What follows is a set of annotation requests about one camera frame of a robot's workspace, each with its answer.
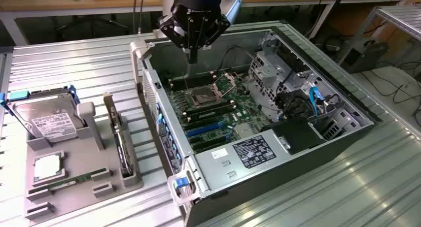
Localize silver CPU chip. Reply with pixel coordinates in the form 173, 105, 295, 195
34, 155, 63, 182

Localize black RAM slot pair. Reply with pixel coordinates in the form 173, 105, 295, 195
182, 101, 235, 123
169, 74, 217, 92

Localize black wire bundle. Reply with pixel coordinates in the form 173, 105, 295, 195
276, 91, 313, 119

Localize metal drive cage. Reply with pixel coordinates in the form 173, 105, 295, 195
249, 51, 317, 114

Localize blue expansion slot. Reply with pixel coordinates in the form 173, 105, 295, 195
186, 121, 225, 139

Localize grey parts rack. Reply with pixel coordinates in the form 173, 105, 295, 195
25, 101, 145, 222

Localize silver hard disk drive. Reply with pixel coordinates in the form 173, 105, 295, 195
13, 94, 82, 143

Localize green RAM stick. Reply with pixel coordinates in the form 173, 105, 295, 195
29, 167, 109, 195

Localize aluminium frame table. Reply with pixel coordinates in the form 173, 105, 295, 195
339, 6, 421, 72

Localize grey power supply unit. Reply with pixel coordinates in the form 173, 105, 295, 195
194, 130, 295, 192

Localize wooden desk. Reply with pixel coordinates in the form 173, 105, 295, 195
0, 0, 411, 12

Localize blue disk caddy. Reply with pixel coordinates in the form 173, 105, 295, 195
0, 85, 81, 144

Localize black chair base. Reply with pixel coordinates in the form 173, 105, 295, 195
54, 14, 132, 32

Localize blue data wire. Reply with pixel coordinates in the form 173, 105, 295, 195
309, 86, 323, 117

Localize metal socket cover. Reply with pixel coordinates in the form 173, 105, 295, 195
210, 72, 239, 93

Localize black box device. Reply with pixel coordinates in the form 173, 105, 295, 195
341, 38, 391, 74

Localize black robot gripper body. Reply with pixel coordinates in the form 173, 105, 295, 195
173, 0, 224, 50

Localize CPU socket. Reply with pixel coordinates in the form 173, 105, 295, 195
186, 85, 219, 107

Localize blue card retention clips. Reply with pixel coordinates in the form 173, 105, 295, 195
157, 103, 184, 168

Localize black plastic air shroud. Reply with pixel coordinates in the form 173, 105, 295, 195
261, 117, 325, 156

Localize black graphics card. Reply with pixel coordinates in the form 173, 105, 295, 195
102, 92, 136, 179

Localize black open PC case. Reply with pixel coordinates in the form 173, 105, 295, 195
130, 19, 384, 227

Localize silver chipset heatsink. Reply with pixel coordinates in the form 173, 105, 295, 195
236, 125, 256, 138

